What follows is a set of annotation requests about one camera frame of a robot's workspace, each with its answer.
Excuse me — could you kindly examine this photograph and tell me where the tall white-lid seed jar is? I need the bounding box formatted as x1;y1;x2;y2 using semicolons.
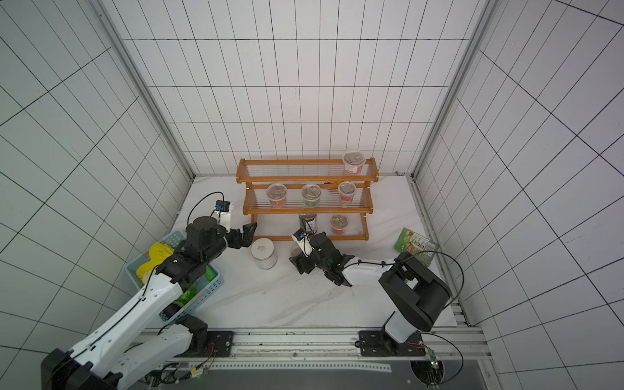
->
250;238;278;271

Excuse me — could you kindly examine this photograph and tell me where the red seed cup top shelf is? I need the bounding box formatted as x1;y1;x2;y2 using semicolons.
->
342;151;367;175

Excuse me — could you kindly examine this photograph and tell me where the red seed cup shelf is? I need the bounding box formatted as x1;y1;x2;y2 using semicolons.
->
342;151;367;175
330;214;349;235

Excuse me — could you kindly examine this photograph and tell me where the yellow seed cup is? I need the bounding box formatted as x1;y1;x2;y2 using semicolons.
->
289;245;302;260

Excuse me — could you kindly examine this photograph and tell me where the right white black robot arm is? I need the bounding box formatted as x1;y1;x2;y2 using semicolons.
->
290;229;453;360

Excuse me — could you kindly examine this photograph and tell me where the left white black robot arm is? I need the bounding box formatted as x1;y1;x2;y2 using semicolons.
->
41;216;258;389

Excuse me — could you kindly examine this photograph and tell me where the red seed cup bottom shelf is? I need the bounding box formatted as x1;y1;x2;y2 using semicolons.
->
330;214;349;235

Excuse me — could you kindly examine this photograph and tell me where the wooden three-tier shelf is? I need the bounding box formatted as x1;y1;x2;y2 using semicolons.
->
236;158;380;241

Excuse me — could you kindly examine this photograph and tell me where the green seed cup middle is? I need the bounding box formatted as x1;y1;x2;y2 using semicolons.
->
302;184;322;208

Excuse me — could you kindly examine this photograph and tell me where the yellow green cabbage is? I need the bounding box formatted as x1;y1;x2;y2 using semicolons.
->
136;243;174;284

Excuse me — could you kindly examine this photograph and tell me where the green snack packet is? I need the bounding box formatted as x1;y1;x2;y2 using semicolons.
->
394;227;440;267

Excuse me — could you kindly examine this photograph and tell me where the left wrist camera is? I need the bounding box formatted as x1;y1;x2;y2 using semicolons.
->
211;200;232;232

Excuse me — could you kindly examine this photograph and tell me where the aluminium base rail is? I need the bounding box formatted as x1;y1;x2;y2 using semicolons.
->
87;326;503;390

